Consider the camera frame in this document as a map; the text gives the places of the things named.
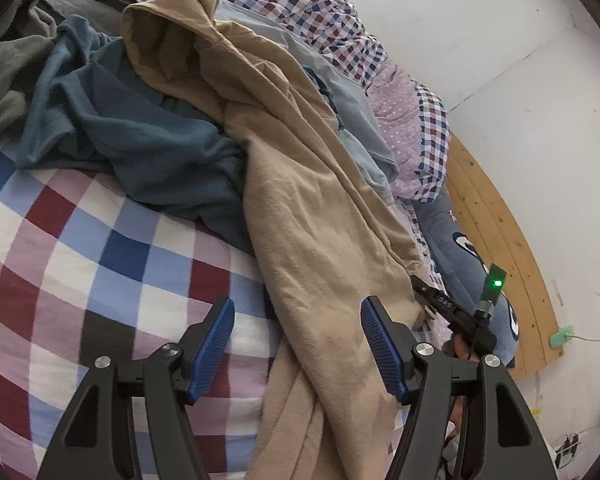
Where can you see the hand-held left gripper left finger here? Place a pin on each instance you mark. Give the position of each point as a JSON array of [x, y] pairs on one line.
[[212, 345]]

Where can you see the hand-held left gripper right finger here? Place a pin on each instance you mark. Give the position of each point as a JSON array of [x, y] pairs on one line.
[[385, 350]]

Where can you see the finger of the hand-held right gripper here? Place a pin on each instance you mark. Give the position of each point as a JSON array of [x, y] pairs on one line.
[[432, 295]]

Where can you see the tan shirt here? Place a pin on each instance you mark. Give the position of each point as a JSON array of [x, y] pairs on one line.
[[305, 210]]

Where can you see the person's right hand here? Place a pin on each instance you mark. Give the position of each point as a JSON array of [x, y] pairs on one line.
[[457, 350]]

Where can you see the blue plush pillow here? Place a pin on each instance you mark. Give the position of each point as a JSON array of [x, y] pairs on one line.
[[460, 240]]

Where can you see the wooden headboard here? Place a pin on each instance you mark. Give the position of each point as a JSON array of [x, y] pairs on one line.
[[505, 260]]

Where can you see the purple checked quilt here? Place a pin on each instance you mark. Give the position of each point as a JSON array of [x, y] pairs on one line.
[[405, 160]]

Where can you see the light blue shirt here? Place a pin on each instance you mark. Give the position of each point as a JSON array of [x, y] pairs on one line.
[[360, 125]]

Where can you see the teal shirt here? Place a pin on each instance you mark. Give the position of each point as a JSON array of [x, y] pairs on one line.
[[145, 140]]

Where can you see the dark grey shirt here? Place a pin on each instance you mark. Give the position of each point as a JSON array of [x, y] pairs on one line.
[[10, 85]]

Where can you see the green wall plug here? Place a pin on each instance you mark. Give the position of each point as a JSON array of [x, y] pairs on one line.
[[562, 337]]

